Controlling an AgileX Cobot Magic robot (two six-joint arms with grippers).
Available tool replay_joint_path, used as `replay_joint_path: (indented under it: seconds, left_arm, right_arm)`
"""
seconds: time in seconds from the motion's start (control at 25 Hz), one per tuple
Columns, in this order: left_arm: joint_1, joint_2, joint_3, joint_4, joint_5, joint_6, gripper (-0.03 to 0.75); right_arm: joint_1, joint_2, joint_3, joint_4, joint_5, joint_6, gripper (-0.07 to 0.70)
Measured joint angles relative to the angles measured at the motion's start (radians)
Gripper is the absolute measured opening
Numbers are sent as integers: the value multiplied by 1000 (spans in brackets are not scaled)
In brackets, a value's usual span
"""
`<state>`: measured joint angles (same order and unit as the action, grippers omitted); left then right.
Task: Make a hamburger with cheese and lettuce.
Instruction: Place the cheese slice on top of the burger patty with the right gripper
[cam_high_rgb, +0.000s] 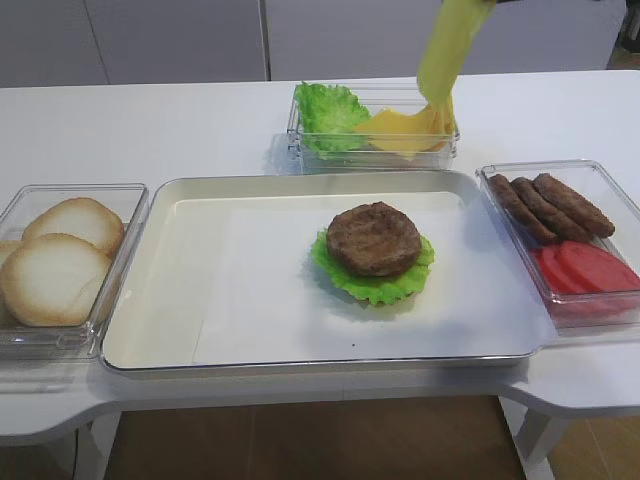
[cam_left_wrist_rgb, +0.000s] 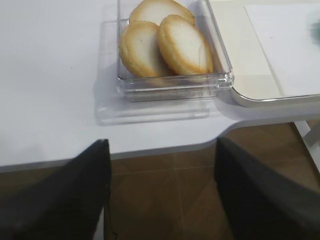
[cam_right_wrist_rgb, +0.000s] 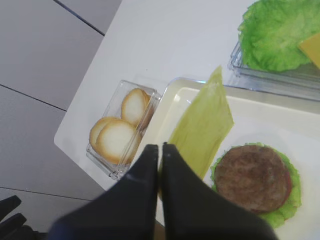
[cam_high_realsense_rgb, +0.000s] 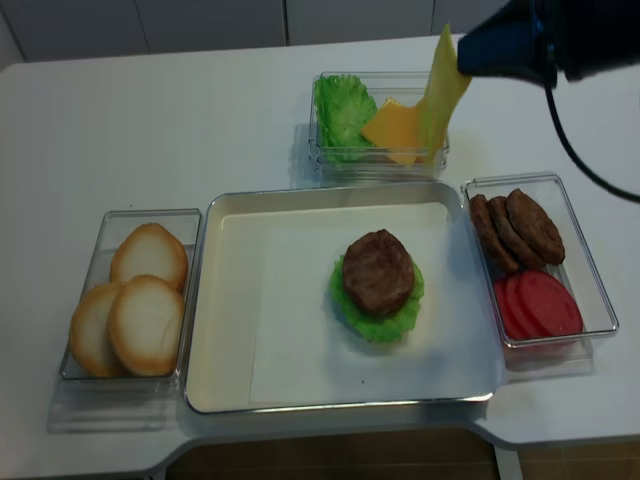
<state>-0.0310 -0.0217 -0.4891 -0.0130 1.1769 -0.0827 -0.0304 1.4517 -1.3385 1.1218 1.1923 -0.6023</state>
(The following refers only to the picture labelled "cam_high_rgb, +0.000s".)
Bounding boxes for cooked patty on lettuce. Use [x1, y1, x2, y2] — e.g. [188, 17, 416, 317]
[326, 202, 422, 277]

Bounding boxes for lettuce leaf under patty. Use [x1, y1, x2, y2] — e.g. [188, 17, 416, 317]
[310, 230, 435, 305]

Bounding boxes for clear lettuce and cheese container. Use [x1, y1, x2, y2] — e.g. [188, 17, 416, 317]
[287, 81, 459, 172]

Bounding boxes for lettuce leaves in container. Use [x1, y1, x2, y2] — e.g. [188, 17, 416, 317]
[295, 82, 371, 159]

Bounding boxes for yellow cheese slice stack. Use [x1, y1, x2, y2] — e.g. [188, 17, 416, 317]
[353, 95, 457, 160]

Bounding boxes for white paper sheet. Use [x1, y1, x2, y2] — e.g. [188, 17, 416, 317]
[193, 192, 553, 364]

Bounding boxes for cream metal tray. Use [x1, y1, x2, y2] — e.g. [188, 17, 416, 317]
[102, 171, 534, 372]

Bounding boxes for left patty in container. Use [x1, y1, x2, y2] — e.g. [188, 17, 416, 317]
[488, 174, 558, 245]

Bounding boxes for back bun half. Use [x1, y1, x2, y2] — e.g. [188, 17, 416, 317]
[21, 197, 125, 257]

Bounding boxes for bun half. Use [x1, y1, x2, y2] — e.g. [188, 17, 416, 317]
[0, 240, 21, 266]
[1, 234, 111, 327]
[21, 197, 125, 257]

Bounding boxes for back tomato slice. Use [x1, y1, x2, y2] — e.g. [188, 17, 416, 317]
[532, 245, 588, 294]

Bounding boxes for tomato slice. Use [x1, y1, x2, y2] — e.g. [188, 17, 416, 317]
[532, 245, 588, 294]
[557, 241, 639, 292]

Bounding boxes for right patty in container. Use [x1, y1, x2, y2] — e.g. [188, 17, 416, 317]
[533, 173, 615, 238]

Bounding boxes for clear plastic bun container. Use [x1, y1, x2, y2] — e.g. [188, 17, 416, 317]
[1, 184, 148, 360]

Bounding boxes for clear patty and tomato container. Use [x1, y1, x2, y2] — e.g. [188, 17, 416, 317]
[477, 160, 639, 329]

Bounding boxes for front tomato slice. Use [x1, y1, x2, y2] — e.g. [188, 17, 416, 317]
[557, 241, 639, 292]

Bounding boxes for front bun half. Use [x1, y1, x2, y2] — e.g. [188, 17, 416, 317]
[1, 234, 111, 327]

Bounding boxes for white table leg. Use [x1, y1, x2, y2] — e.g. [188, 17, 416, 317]
[72, 412, 121, 480]
[498, 397, 555, 480]

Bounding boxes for left white table leg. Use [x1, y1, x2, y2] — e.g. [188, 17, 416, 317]
[72, 412, 121, 480]

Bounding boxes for left bun half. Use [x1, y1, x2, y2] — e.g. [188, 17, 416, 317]
[0, 240, 21, 266]

